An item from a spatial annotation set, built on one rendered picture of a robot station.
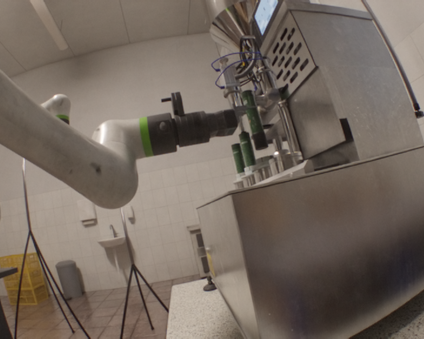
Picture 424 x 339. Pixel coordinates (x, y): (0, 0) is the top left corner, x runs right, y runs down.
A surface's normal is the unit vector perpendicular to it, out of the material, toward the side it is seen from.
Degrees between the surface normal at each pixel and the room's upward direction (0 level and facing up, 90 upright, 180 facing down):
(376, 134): 90
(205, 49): 90
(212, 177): 90
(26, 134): 123
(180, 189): 90
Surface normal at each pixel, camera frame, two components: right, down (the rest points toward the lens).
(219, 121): -0.22, -0.11
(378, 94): 0.12, -0.18
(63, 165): 0.42, 0.40
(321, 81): -0.97, 0.18
